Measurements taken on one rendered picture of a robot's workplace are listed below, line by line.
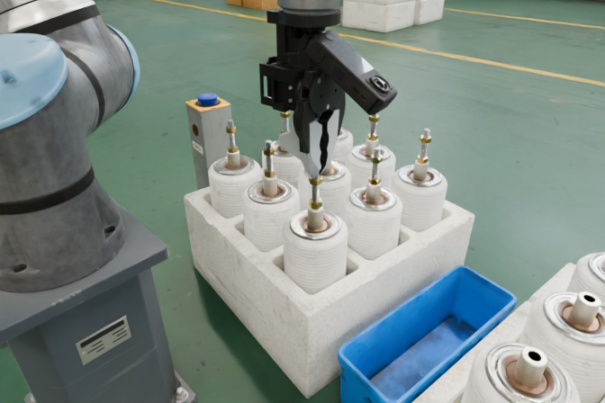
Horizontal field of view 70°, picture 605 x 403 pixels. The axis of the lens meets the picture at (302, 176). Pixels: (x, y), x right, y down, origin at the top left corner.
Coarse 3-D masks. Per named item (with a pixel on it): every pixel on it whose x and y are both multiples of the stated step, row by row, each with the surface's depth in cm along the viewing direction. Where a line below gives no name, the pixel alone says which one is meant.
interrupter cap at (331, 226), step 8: (296, 216) 65; (304, 216) 65; (328, 216) 65; (336, 216) 65; (296, 224) 63; (304, 224) 64; (328, 224) 63; (336, 224) 63; (296, 232) 61; (304, 232) 61; (312, 232) 62; (320, 232) 62; (328, 232) 61; (336, 232) 61; (312, 240) 60
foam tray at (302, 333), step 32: (192, 224) 85; (224, 224) 76; (448, 224) 76; (224, 256) 76; (256, 256) 68; (352, 256) 68; (384, 256) 68; (416, 256) 70; (448, 256) 78; (224, 288) 81; (256, 288) 69; (288, 288) 62; (352, 288) 62; (384, 288) 68; (416, 288) 75; (256, 320) 73; (288, 320) 63; (320, 320) 60; (352, 320) 65; (288, 352) 66; (320, 352) 63; (320, 384) 67
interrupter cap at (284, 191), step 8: (256, 184) 73; (280, 184) 73; (288, 184) 73; (248, 192) 71; (256, 192) 71; (280, 192) 72; (288, 192) 71; (256, 200) 69; (264, 200) 69; (272, 200) 69; (280, 200) 69
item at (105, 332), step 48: (144, 240) 52; (96, 288) 46; (144, 288) 53; (0, 336) 41; (48, 336) 45; (96, 336) 50; (144, 336) 55; (48, 384) 49; (96, 384) 52; (144, 384) 58
